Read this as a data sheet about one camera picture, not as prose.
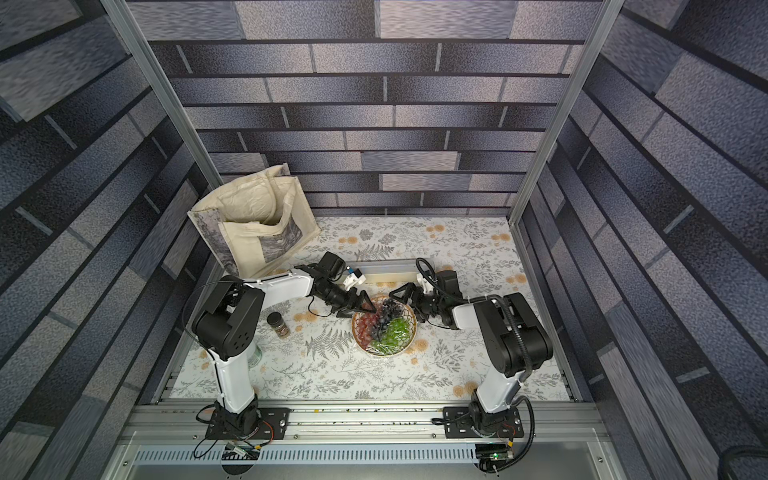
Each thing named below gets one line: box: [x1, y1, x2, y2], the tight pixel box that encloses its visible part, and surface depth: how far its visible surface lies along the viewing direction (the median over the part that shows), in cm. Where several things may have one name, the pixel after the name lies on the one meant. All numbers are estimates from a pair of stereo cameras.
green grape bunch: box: [366, 318, 412, 355], surface depth 87 cm
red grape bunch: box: [355, 311, 380, 349], surface depth 88 cm
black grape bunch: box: [374, 298, 407, 340], surface depth 91 cm
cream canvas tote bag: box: [187, 163, 321, 279], surface depth 95 cm
